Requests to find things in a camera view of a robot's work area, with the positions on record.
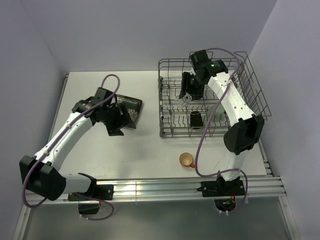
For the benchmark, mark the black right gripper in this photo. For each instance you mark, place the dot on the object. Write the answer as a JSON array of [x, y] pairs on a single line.
[[196, 94]]

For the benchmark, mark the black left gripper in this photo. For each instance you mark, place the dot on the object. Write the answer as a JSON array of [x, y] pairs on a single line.
[[123, 120]]

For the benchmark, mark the clear glass tumbler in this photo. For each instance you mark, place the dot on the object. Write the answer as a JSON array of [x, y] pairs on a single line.
[[183, 101]]

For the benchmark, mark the dark brown mug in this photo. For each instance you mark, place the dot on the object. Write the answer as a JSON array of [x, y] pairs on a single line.
[[196, 121]]

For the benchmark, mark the green ceramic cup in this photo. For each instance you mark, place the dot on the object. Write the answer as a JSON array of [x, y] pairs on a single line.
[[218, 114]]

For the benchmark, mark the orange small mug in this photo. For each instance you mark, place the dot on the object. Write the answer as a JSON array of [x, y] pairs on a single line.
[[186, 160]]

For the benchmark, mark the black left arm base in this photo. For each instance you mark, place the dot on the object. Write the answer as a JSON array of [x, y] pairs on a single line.
[[90, 204]]

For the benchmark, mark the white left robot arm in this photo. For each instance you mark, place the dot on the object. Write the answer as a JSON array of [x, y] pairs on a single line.
[[40, 173]]

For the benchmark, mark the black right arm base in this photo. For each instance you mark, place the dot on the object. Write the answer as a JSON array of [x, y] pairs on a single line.
[[222, 188]]

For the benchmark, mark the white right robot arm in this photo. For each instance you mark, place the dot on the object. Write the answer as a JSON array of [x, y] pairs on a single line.
[[245, 126]]

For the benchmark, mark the black floral square plate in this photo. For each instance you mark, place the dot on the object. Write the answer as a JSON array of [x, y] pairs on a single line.
[[133, 106]]

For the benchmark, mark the grey wire dish rack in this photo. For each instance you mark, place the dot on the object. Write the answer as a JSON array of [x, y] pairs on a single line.
[[174, 121]]

